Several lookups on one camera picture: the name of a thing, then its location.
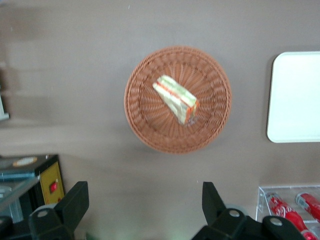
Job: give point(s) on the black food warmer appliance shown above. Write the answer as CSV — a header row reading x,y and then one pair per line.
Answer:
x,y
50,185

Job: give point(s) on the clear acrylic bottle rack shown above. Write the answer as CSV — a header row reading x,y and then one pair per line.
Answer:
x,y
262,200

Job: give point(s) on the red cola bottle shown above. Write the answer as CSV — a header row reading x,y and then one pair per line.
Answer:
x,y
285,211
308,203

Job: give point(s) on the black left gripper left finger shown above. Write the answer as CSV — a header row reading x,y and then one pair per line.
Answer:
x,y
65,220

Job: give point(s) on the cream plastic tray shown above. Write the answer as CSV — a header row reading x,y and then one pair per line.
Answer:
x,y
295,100

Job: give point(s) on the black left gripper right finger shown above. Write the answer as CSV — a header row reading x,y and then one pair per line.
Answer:
x,y
225,225

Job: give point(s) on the triangle sandwich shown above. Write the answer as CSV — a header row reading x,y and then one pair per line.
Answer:
x,y
175,98

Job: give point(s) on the round brown wicker basket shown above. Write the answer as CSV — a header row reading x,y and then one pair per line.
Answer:
x,y
150,125

